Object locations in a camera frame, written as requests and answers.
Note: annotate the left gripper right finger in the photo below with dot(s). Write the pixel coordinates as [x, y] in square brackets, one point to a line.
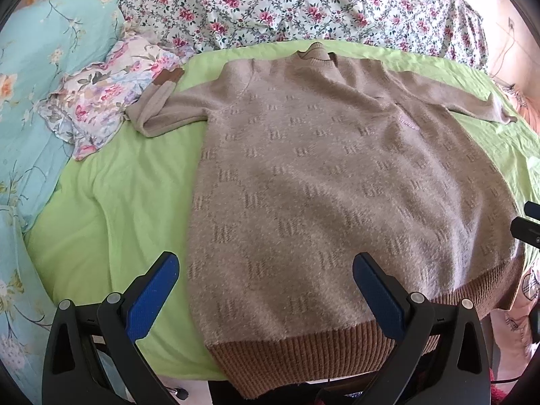
[439, 355]

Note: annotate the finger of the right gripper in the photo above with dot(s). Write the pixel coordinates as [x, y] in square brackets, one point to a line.
[532, 210]
[526, 231]

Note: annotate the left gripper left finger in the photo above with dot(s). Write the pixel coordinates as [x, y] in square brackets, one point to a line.
[73, 371]

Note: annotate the beige knit sweater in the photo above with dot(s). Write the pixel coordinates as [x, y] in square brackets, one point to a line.
[307, 161]

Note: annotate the green bed sheet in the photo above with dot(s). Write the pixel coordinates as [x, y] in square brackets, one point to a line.
[112, 214]

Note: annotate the white pink floral quilt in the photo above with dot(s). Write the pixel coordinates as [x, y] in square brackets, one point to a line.
[448, 29]

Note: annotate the pastel floral ruffled pillow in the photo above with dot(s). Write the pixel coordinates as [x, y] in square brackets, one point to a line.
[90, 105]

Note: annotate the turquoise floral quilt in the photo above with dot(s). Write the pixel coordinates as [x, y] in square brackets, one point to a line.
[40, 44]

